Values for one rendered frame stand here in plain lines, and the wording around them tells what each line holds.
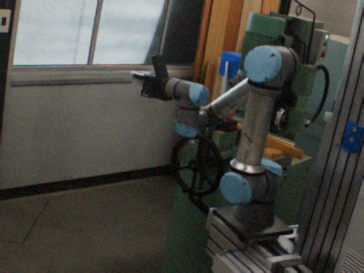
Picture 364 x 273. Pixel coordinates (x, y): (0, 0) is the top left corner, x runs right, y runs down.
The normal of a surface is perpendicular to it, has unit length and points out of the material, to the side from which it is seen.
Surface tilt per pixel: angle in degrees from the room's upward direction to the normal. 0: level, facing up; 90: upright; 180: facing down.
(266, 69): 82
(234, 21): 87
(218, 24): 87
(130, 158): 90
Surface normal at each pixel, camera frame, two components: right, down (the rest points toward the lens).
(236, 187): -0.59, 0.24
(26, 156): 0.71, 0.33
